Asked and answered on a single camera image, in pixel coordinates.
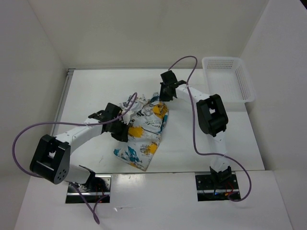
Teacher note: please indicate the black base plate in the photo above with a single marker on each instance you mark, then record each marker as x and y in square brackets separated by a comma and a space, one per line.
[99, 190]
[208, 191]

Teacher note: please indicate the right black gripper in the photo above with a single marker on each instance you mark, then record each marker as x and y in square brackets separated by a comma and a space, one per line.
[162, 97]

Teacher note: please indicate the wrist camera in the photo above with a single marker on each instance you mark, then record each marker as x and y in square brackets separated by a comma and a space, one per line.
[169, 79]
[110, 111]

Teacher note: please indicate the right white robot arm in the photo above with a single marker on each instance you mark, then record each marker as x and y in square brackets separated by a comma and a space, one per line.
[208, 112]

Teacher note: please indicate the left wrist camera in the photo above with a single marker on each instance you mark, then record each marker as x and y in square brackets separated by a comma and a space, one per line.
[110, 111]

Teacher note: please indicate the white perforated plastic basket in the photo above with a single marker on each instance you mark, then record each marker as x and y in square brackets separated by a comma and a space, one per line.
[229, 78]

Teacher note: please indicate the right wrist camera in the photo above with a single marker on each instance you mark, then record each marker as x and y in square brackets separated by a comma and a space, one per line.
[169, 79]

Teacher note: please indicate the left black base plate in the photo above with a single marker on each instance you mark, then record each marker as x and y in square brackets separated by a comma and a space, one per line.
[99, 190]

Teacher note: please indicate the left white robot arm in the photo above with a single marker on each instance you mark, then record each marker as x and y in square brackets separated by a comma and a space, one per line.
[51, 159]

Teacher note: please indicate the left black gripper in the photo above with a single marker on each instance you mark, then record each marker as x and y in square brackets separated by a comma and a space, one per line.
[123, 136]

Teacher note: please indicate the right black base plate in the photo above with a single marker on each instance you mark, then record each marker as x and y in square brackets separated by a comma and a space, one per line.
[208, 191]

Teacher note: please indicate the white teal yellow patterned shorts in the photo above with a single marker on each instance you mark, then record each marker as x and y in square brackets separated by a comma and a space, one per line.
[148, 117]

